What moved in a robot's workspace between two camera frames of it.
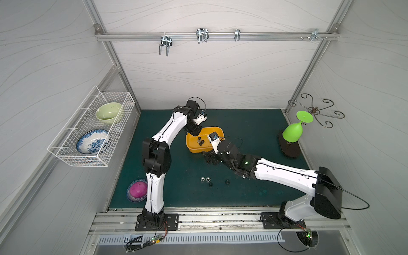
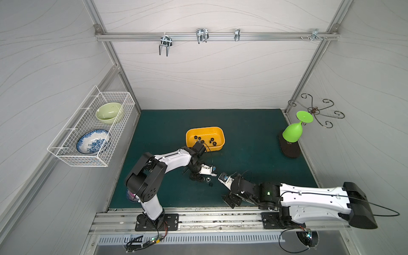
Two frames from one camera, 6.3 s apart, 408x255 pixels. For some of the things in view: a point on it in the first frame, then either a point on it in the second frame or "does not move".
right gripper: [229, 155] -> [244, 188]
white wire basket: [90, 136] does not move
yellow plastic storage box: [201, 143] does not move
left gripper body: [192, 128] -> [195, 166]
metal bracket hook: [315, 35] does not move
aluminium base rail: [213, 221] does not move
